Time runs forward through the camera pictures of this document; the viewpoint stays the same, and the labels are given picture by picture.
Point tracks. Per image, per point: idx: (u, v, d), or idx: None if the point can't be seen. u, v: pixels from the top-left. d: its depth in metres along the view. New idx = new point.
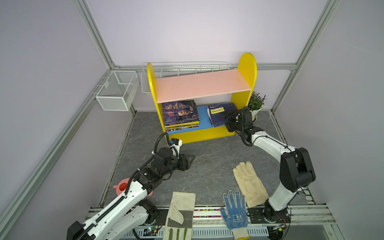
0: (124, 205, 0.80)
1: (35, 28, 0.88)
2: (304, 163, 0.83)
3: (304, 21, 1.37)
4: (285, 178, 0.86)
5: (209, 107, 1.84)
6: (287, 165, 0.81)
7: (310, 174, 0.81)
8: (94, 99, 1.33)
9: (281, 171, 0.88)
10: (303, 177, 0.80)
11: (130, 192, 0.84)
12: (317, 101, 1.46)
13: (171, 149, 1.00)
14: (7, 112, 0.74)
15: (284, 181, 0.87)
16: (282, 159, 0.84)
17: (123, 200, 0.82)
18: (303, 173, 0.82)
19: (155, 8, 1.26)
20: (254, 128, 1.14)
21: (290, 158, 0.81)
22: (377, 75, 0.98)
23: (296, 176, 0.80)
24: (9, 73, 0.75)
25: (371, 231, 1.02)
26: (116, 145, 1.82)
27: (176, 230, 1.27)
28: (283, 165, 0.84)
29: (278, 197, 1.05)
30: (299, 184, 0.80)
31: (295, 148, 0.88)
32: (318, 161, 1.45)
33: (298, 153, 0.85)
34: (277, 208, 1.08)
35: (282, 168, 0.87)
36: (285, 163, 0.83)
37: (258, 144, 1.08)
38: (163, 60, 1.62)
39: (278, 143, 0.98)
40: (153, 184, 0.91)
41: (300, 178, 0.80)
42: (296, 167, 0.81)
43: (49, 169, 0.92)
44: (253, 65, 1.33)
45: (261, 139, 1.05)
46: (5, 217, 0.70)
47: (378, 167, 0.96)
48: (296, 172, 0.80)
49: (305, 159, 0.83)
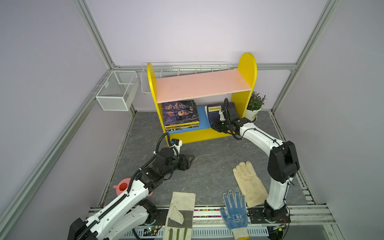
0: (128, 204, 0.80)
1: (35, 28, 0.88)
2: (291, 156, 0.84)
3: (305, 21, 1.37)
4: (272, 171, 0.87)
5: (207, 106, 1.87)
6: (276, 159, 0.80)
7: (295, 165, 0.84)
8: (94, 99, 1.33)
9: (268, 164, 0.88)
10: (290, 168, 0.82)
11: (132, 190, 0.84)
12: (317, 100, 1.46)
13: (172, 149, 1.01)
14: (8, 112, 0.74)
15: (272, 173, 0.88)
16: (271, 154, 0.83)
17: (125, 198, 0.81)
18: (289, 164, 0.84)
19: (155, 8, 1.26)
20: (242, 118, 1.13)
21: (278, 152, 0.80)
22: (377, 75, 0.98)
23: (283, 168, 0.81)
24: (9, 72, 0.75)
25: (371, 231, 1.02)
26: (116, 145, 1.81)
27: (176, 230, 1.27)
28: (272, 159, 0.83)
29: (273, 194, 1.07)
30: (287, 175, 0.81)
31: (283, 142, 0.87)
32: (318, 162, 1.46)
33: (286, 146, 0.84)
34: (276, 206, 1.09)
35: (269, 162, 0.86)
36: (272, 156, 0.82)
37: (247, 137, 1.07)
38: (163, 60, 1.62)
39: (267, 136, 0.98)
40: (156, 184, 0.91)
41: (287, 169, 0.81)
42: (283, 159, 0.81)
43: (49, 169, 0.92)
44: (253, 65, 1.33)
45: (250, 132, 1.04)
46: (5, 218, 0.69)
47: (378, 167, 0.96)
48: (284, 164, 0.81)
49: (291, 151, 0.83)
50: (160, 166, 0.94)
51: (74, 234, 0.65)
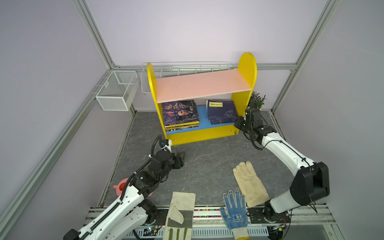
0: (120, 212, 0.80)
1: (34, 28, 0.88)
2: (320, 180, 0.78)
3: (304, 22, 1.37)
4: (297, 191, 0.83)
5: (209, 100, 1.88)
6: (304, 182, 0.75)
7: (324, 190, 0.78)
8: (94, 99, 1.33)
9: (293, 184, 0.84)
10: (317, 192, 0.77)
11: (125, 198, 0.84)
12: (317, 100, 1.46)
13: (167, 152, 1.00)
14: (8, 112, 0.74)
15: (295, 193, 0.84)
16: (299, 175, 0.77)
17: (118, 206, 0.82)
18: (317, 188, 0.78)
19: (155, 8, 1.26)
20: (266, 127, 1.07)
21: (307, 174, 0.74)
22: (377, 75, 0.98)
23: (309, 192, 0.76)
24: (9, 73, 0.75)
25: (371, 231, 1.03)
26: (116, 145, 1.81)
27: (176, 230, 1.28)
28: (299, 180, 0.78)
29: (283, 203, 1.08)
30: (311, 200, 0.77)
31: (314, 163, 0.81)
32: (318, 162, 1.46)
33: (317, 168, 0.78)
34: (277, 210, 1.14)
35: (295, 182, 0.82)
36: (300, 178, 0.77)
37: (270, 148, 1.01)
38: (163, 60, 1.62)
39: (294, 153, 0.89)
40: (151, 187, 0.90)
41: (313, 194, 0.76)
42: (312, 184, 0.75)
43: (49, 169, 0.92)
44: (253, 65, 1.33)
45: (274, 144, 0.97)
46: (5, 218, 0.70)
47: (379, 167, 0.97)
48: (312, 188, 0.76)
49: (323, 175, 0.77)
50: (155, 169, 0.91)
51: None
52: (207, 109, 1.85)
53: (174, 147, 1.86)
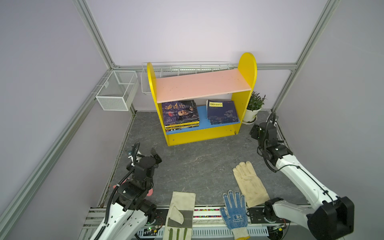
0: (110, 230, 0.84)
1: (35, 28, 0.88)
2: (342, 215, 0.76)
3: (304, 22, 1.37)
4: (316, 227, 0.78)
5: (209, 100, 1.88)
6: (327, 219, 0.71)
7: (347, 228, 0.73)
8: (94, 99, 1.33)
9: (312, 218, 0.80)
10: (339, 230, 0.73)
11: (111, 218, 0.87)
12: (317, 100, 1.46)
13: (152, 157, 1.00)
14: (8, 112, 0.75)
15: (314, 229, 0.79)
16: (320, 210, 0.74)
17: (105, 228, 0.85)
18: (340, 226, 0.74)
19: (154, 8, 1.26)
20: (281, 147, 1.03)
21: (330, 211, 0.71)
22: (377, 75, 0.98)
23: (332, 230, 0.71)
24: (10, 73, 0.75)
25: (371, 231, 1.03)
26: (116, 145, 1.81)
27: (176, 230, 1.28)
28: (320, 216, 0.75)
29: (288, 214, 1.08)
30: (334, 239, 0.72)
31: (337, 197, 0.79)
32: (318, 162, 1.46)
33: (341, 204, 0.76)
34: (278, 214, 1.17)
35: (315, 217, 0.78)
36: (321, 214, 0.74)
37: (286, 171, 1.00)
38: (163, 60, 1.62)
39: (315, 183, 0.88)
40: (137, 199, 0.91)
41: (337, 232, 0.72)
42: (336, 222, 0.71)
43: (49, 169, 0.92)
44: (253, 65, 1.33)
45: (291, 169, 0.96)
46: (5, 217, 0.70)
47: (379, 167, 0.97)
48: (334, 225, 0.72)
49: (347, 211, 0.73)
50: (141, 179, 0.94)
51: None
52: (207, 109, 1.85)
53: (174, 147, 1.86)
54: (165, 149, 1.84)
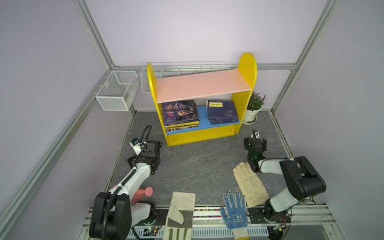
0: (139, 174, 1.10)
1: (34, 29, 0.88)
2: (306, 169, 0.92)
3: (304, 22, 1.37)
4: (292, 187, 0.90)
5: (209, 100, 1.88)
6: (286, 168, 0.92)
7: (315, 177, 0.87)
8: (94, 99, 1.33)
9: (286, 181, 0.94)
10: (306, 179, 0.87)
11: (139, 167, 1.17)
12: (317, 100, 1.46)
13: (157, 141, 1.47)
14: (7, 112, 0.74)
15: (293, 191, 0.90)
16: (281, 166, 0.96)
17: (136, 172, 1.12)
18: (308, 178, 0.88)
19: (154, 8, 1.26)
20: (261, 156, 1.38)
21: (286, 161, 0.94)
22: (377, 75, 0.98)
23: (297, 178, 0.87)
24: (9, 73, 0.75)
25: (371, 230, 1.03)
26: (116, 145, 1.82)
27: (176, 230, 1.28)
28: (285, 172, 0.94)
29: (282, 200, 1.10)
30: (304, 186, 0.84)
31: (296, 158, 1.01)
32: (317, 162, 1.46)
33: (299, 160, 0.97)
34: (278, 209, 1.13)
35: (286, 178, 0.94)
36: (283, 168, 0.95)
37: (265, 170, 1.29)
38: (163, 60, 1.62)
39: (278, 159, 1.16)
40: (153, 164, 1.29)
41: (301, 180, 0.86)
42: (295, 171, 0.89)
43: (49, 169, 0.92)
44: (253, 65, 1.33)
45: (264, 163, 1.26)
46: (6, 217, 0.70)
47: (379, 167, 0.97)
48: (297, 174, 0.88)
49: (305, 163, 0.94)
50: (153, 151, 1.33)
51: (105, 198, 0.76)
52: (207, 109, 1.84)
53: (174, 147, 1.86)
54: (165, 149, 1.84)
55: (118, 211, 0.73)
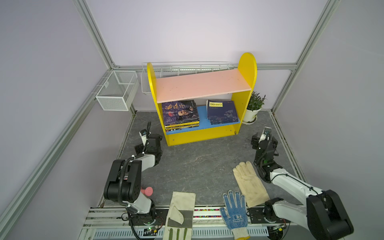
0: (147, 157, 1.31)
1: (34, 28, 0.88)
2: (335, 209, 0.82)
3: (304, 22, 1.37)
4: (316, 227, 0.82)
5: (209, 100, 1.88)
6: (315, 210, 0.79)
7: (345, 223, 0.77)
8: (94, 99, 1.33)
9: (310, 218, 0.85)
10: (337, 226, 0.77)
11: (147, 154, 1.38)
12: (317, 100, 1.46)
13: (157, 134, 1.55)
14: (8, 112, 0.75)
15: (316, 231, 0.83)
16: (308, 204, 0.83)
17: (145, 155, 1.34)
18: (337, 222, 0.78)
19: (154, 8, 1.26)
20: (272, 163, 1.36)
21: (316, 202, 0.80)
22: (377, 75, 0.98)
23: (327, 226, 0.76)
24: (9, 73, 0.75)
25: (371, 231, 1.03)
26: (116, 145, 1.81)
27: (176, 230, 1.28)
28: (312, 212, 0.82)
29: (288, 214, 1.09)
30: (334, 236, 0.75)
31: (323, 192, 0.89)
32: (318, 162, 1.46)
33: (327, 197, 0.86)
34: (279, 215, 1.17)
35: (311, 216, 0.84)
36: (312, 208, 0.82)
37: (278, 183, 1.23)
38: (163, 60, 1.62)
39: (301, 184, 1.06)
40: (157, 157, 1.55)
41: (333, 228, 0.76)
42: (326, 213, 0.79)
43: (50, 168, 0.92)
44: (253, 65, 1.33)
45: (281, 178, 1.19)
46: (5, 217, 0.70)
47: (379, 167, 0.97)
48: (328, 221, 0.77)
49: (335, 203, 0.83)
50: (154, 145, 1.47)
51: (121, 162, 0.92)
52: (207, 109, 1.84)
53: (174, 147, 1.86)
54: (165, 149, 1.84)
55: (132, 171, 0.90)
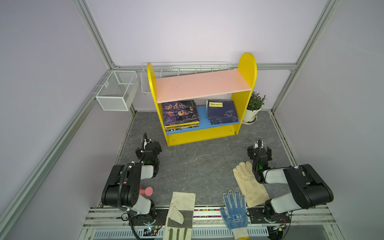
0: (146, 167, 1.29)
1: (34, 29, 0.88)
2: (312, 178, 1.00)
3: (304, 22, 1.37)
4: (297, 195, 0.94)
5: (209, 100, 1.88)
6: (292, 176, 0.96)
7: (319, 185, 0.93)
8: (94, 99, 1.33)
9: (291, 191, 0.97)
10: (312, 187, 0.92)
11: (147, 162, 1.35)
12: (317, 100, 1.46)
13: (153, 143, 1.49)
14: (8, 112, 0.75)
15: (298, 201, 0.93)
16: (286, 174, 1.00)
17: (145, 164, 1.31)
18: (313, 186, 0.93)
19: (154, 8, 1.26)
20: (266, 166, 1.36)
21: (292, 170, 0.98)
22: (377, 75, 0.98)
23: (302, 186, 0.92)
24: (9, 73, 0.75)
25: (371, 230, 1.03)
26: (116, 145, 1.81)
27: (176, 230, 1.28)
28: (290, 180, 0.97)
29: (285, 203, 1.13)
30: (309, 195, 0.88)
31: (300, 166, 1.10)
32: (317, 162, 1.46)
33: (304, 169, 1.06)
34: (278, 210, 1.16)
35: (291, 186, 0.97)
36: (289, 176, 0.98)
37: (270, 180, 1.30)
38: (163, 60, 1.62)
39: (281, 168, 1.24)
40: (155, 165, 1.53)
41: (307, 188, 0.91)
42: (300, 177, 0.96)
43: (50, 168, 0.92)
44: (253, 65, 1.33)
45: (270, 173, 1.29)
46: (6, 217, 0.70)
47: (379, 167, 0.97)
48: (303, 183, 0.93)
49: (310, 171, 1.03)
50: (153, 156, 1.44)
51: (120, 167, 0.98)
52: (207, 109, 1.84)
53: (174, 147, 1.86)
54: (165, 149, 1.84)
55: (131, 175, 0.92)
